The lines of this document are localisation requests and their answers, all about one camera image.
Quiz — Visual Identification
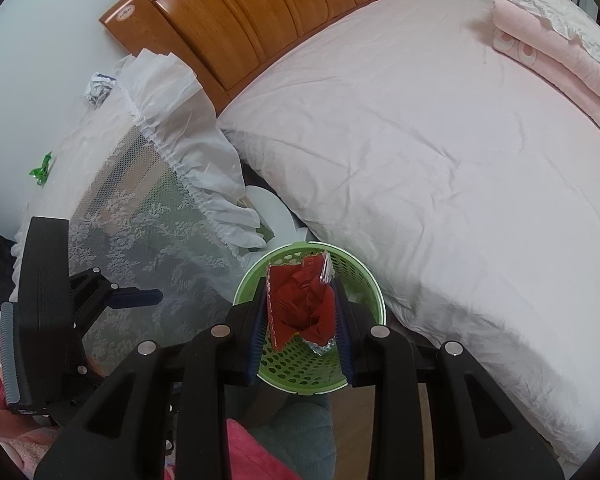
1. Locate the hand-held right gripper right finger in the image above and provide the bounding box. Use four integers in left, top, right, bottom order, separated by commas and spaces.
332, 280, 566, 480

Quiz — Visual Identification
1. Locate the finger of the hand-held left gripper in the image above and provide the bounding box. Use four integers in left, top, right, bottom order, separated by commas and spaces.
50, 355, 106, 428
71, 267, 163, 341

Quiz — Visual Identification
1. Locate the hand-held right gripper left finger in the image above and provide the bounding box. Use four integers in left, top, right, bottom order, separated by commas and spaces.
32, 280, 271, 480

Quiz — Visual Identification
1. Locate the green plastic basket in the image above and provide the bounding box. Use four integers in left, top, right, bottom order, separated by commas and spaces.
232, 241, 386, 397

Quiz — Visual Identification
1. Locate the red and silver foil wrapper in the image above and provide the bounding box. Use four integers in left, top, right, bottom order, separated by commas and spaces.
266, 251, 338, 357

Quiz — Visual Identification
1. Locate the person's pink fleece robe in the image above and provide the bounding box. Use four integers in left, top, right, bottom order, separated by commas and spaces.
225, 417, 303, 480

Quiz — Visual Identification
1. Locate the white round stool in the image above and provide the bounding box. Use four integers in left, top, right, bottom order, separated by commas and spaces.
242, 185, 308, 253

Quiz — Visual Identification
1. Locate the green candy wrapper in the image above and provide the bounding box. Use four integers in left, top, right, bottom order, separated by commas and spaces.
28, 151, 54, 187

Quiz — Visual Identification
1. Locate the bed with white duvet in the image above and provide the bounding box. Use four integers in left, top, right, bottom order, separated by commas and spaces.
216, 0, 600, 466

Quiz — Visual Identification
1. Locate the wooden bed headboard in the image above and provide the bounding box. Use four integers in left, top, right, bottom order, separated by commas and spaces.
99, 0, 417, 116

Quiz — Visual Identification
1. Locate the folded pink blanket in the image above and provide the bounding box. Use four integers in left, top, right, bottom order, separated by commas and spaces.
491, 0, 600, 148

